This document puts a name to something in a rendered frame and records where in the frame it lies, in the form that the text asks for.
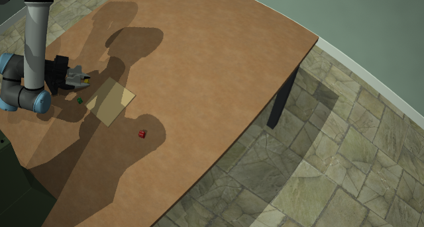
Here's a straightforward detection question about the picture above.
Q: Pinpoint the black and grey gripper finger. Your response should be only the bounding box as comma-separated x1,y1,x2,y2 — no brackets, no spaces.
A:
67,65,90,79
57,75,90,90

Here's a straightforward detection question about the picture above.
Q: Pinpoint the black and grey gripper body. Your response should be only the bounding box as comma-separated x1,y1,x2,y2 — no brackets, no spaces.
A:
44,55,69,86

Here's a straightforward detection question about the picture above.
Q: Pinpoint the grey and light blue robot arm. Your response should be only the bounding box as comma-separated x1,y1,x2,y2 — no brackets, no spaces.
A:
0,0,58,114

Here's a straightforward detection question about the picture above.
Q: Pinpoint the red die with white pips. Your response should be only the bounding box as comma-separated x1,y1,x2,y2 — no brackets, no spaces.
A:
138,130,146,138

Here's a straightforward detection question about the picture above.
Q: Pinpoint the translucent tan mat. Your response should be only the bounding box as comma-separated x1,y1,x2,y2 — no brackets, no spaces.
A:
85,77,135,127

